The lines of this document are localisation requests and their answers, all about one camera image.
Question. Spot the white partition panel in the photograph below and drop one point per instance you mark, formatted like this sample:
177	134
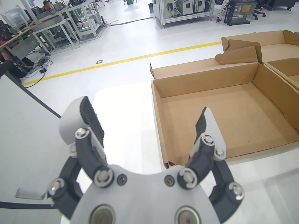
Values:
21	129

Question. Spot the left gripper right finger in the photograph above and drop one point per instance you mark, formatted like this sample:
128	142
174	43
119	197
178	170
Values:
203	162

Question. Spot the aluminium frame equipment rack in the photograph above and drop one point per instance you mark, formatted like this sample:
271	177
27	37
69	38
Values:
184	1

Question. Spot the blue waste bin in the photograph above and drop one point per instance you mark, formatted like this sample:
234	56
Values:
151	8

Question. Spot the white frame work table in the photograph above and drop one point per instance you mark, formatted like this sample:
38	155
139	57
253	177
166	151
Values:
70	17

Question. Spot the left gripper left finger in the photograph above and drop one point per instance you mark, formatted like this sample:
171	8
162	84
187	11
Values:
90	157

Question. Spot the shallow cardboard box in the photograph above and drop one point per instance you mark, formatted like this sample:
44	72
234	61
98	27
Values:
273	50
233	113

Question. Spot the black office chair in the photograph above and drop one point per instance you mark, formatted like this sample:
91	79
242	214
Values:
259	13

